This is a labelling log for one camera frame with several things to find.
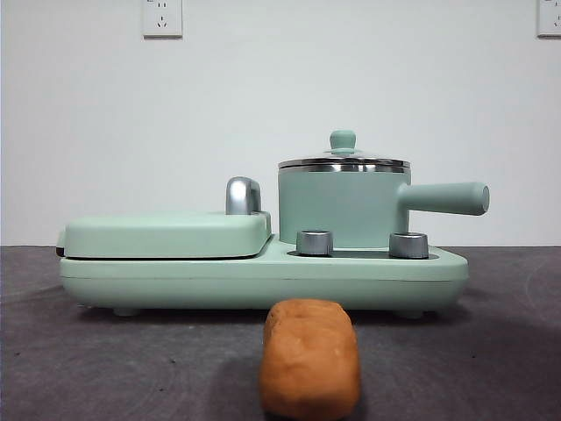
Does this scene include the glass lid with green knob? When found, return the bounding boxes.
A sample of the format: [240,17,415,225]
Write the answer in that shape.
[278,129,412,170]

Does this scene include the brown potato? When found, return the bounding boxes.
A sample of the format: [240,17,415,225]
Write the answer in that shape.
[258,298,362,417]

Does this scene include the silver control knob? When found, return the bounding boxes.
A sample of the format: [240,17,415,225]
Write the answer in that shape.
[388,232,430,260]
[295,229,333,256]

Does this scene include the green breakfast machine base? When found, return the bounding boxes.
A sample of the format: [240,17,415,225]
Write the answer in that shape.
[59,232,469,318]

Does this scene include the green griddle cover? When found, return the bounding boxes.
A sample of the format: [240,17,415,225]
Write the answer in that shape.
[56,210,273,260]

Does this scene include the chrome cover handle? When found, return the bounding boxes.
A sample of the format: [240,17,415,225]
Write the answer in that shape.
[225,176,263,217]

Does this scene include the green pot with handle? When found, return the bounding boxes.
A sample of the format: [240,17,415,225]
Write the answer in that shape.
[277,165,491,247]

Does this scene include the white wall socket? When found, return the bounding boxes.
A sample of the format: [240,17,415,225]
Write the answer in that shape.
[536,0,561,39]
[142,0,183,39]

